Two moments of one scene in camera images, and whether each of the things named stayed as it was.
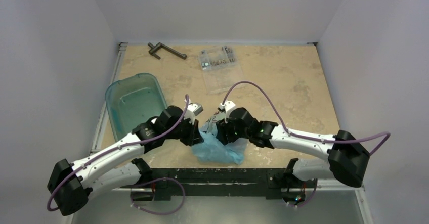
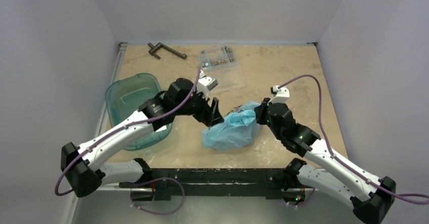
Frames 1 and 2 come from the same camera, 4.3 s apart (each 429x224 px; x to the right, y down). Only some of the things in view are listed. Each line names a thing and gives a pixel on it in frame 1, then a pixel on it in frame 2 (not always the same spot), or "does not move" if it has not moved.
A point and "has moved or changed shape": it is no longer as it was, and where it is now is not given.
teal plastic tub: [131, 101] does not move
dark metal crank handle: [160, 45] does not move
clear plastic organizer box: [221, 70] does not move
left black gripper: [194, 137] to [211, 119]
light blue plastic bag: [213, 148] has moved or changed shape
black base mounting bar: [241, 182] does not move
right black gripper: [222, 133] to [263, 112]
